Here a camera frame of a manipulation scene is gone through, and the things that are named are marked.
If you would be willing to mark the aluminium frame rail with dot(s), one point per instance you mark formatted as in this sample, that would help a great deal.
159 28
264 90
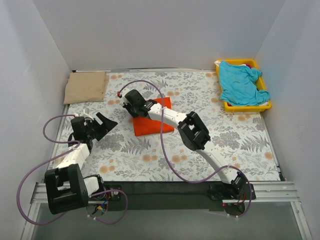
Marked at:
265 192

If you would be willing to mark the floral patterned table mat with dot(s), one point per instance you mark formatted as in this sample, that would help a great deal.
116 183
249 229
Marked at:
241 139

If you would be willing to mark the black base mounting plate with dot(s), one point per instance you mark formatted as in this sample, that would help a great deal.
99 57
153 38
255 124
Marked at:
175 195

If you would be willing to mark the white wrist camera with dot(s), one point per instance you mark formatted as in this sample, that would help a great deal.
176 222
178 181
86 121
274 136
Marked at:
121 93
86 115

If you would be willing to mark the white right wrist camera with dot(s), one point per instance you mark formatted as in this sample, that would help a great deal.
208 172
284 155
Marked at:
121 93

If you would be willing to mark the white cloth in bin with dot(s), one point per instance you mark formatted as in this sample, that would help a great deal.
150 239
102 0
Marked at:
217 63

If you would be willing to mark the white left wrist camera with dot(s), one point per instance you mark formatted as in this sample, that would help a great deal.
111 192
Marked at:
86 115

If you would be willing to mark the yellow plastic bin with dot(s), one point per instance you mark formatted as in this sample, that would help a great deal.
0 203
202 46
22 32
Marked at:
260 85

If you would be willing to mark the orange t shirt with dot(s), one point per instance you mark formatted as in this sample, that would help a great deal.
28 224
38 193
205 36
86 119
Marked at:
143 126

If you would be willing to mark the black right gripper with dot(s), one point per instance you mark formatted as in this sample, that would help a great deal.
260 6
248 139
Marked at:
129 109

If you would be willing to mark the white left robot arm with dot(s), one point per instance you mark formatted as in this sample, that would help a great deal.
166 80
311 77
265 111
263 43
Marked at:
66 188

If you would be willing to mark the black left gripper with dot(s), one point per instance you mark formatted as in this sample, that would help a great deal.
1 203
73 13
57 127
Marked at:
95 128

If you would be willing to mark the blue t shirt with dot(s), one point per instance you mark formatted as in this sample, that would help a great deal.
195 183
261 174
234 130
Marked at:
238 85

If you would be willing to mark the beige folded cloth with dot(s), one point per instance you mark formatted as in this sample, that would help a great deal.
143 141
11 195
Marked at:
83 87

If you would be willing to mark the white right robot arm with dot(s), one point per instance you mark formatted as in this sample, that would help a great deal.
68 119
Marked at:
195 136

